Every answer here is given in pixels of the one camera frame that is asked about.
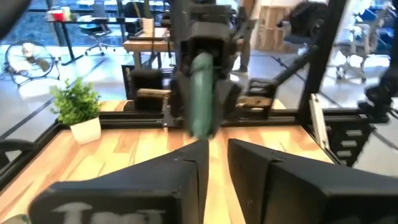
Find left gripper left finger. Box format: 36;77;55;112
27;139;210;224

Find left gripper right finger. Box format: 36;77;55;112
228;138;398;224

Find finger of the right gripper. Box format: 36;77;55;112
170;74;193;128
214;79;243;127

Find dark green garden snips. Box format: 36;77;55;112
188;52;218;140

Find person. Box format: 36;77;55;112
231;0;261;77

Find wooden top desk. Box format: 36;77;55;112
123;27;175;70

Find black box with white labels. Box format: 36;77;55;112
325;119;374;167

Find wooden crates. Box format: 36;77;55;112
254;4;295;54

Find silver aluminium extrusion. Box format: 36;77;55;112
308;92;331;151

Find green plant in white pot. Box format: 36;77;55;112
49;77;103;146

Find dark office chair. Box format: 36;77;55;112
79;0;116;57

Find black legged desk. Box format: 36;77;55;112
45;17;141;67

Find black table edge hook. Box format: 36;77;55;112
0;139;35;170

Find black mounted device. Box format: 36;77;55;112
357;63;398;119

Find white office chair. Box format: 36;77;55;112
335;23;376;83

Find red cup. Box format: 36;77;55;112
51;9;65;22

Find black floor fan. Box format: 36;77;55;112
4;40;62;88

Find black aluminium table frame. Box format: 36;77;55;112
0;0;398;190

